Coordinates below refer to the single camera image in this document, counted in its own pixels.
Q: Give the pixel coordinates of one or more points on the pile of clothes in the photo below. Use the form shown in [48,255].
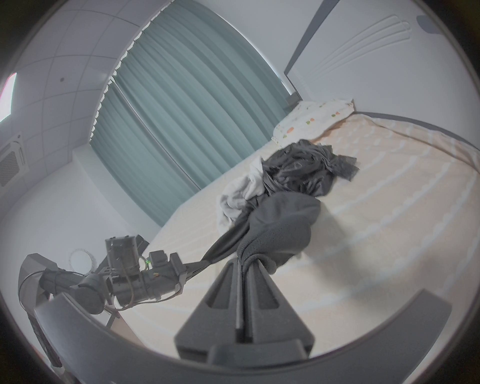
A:
[240,195]

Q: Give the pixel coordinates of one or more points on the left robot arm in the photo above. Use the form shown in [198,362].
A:
[90,292]

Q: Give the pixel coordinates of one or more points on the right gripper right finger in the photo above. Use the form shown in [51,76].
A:
[268,311]

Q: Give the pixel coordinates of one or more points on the ceiling light panel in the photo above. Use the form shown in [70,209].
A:
[8,97]

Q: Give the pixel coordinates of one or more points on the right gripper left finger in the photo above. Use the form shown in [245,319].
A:
[221,311]

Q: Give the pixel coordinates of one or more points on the black T-shirt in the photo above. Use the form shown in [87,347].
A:
[277,225]

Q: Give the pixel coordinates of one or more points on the black garment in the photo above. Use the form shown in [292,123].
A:
[296,168]

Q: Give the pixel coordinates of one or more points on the blue-green curtain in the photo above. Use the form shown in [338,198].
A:
[206,93]
[142,161]

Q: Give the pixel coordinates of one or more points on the white printed pillow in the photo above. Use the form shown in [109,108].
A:
[307,116]

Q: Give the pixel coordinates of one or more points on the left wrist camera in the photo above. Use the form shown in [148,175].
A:
[159,258]

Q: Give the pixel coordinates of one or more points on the bed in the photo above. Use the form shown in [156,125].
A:
[375,225]

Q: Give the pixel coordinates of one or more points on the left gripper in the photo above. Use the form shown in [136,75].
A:
[161,285]

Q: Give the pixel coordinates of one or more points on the white ceiling air conditioner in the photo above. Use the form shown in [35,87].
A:
[13,161]

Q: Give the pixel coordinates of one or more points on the grey bedside table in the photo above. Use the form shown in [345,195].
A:
[294,101]

